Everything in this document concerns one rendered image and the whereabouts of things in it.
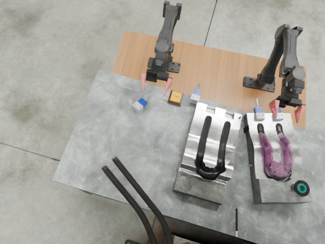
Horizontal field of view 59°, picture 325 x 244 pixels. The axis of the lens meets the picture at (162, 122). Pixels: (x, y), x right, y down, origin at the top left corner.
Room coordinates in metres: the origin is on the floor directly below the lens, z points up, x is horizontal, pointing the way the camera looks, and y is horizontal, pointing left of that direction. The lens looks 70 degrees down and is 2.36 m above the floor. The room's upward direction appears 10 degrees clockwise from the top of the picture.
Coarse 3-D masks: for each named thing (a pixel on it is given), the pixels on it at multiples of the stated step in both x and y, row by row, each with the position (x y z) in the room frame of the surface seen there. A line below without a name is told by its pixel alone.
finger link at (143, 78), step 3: (141, 75) 0.61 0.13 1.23; (144, 75) 0.61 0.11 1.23; (147, 75) 0.63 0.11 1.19; (150, 75) 0.63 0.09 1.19; (141, 78) 0.61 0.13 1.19; (144, 78) 0.59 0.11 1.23; (147, 78) 0.62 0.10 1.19; (150, 78) 0.62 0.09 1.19; (153, 78) 0.62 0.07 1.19; (144, 81) 0.58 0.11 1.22; (153, 81) 0.62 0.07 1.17; (156, 81) 0.62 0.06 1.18; (144, 84) 0.57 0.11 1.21
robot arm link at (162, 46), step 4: (160, 40) 0.75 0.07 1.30; (164, 40) 0.76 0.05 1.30; (156, 44) 0.78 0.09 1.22; (160, 44) 0.73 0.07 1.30; (164, 44) 0.74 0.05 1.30; (172, 44) 0.80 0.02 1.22; (156, 48) 0.71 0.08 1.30; (160, 48) 0.71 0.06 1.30; (164, 48) 0.72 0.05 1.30; (168, 48) 0.72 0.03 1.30; (172, 48) 0.78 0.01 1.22; (164, 52) 0.70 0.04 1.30; (168, 52) 0.76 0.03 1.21; (172, 52) 0.78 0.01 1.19
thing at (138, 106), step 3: (150, 93) 0.71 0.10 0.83; (147, 96) 0.69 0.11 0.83; (141, 99) 0.66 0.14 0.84; (144, 99) 0.67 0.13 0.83; (135, 102) 0.63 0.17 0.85; (138, 102) 0.64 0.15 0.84; (141, 102) 0.64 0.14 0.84; (144, 102) 0.65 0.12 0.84; (135, 105) 0.62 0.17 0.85; (138, 105) 0.62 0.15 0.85; (141, 105) 0.62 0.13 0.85; (144, 105) 0.63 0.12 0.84; (135, 108) 0.60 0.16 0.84; (138, 108) 0.60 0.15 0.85; (141, 108) 0.60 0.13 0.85; (138, 111) 0.59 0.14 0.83; (141, 111) 0.60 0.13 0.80
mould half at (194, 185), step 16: (224, 112) 0.65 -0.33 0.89; (192, 128) 0.53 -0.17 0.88; (192, 144) 0.43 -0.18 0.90; (208, 144) 0.45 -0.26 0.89; (192, 160) 0.34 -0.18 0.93; (208, 160) 0.35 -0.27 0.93; (192, 176) 0.27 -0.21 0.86; (224, 176) 0.29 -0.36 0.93; (192, 192) 0.19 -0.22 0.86; (208, 192) 0.21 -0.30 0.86; (224, 192) 0.22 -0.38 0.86
